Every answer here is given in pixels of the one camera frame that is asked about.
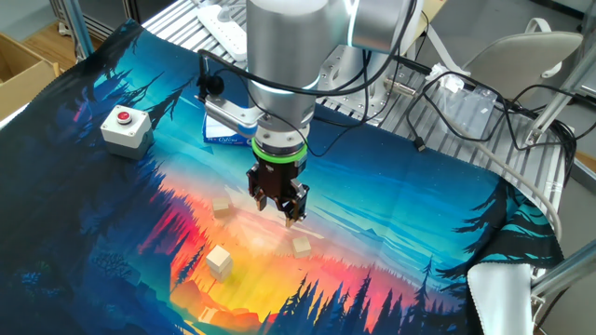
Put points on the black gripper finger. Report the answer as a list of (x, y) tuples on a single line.
[(258, 195), (295, 202)]

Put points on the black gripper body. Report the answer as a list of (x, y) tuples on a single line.
[(277, 179)]

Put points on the plain wooden cube block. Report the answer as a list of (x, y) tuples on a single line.
[(225, 273), (221, 207), (222, 279), (218, 258), (302, 247)]

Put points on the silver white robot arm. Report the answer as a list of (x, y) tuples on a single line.
[(288, 51)]

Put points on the blue tissue pack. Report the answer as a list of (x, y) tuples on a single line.
[(219, 135)]

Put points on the colourful landscape print cloth mat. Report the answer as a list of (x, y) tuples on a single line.
[(419, 209)]

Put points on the grey emergency stop button box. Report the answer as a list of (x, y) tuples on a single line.
[(125, 137)]

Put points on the white power strip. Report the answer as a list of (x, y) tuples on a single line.
[(223, 28)]

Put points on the clear plastic bag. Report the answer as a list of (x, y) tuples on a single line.
[(465, 111)]

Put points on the beige cardboard panel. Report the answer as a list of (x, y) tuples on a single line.
[(432, 7)]

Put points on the brown cardboard box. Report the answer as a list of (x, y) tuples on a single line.
[(23, 79)]

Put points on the white office chair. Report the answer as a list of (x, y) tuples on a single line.
[(517, 56)]

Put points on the wrist camera silver bracket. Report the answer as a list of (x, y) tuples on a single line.
[(228, 114)]

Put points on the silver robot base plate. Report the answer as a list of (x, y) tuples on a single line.
[(372, 109)]

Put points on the aluminium frame post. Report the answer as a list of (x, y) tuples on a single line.
[(563, 277), (559, 97), (80, 28)]

